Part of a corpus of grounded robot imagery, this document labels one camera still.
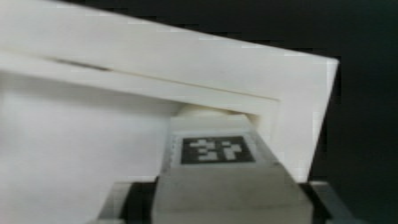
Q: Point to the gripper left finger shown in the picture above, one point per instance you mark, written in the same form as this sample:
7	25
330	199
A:
129	203

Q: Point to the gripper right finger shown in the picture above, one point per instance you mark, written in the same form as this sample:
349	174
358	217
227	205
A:
332	211

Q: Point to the white leg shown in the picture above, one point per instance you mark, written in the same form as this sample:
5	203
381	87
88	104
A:
225	184

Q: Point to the white square table top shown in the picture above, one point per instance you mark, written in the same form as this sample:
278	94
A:
85	119

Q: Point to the white front barrier wall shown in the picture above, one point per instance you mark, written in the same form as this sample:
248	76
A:
74	44

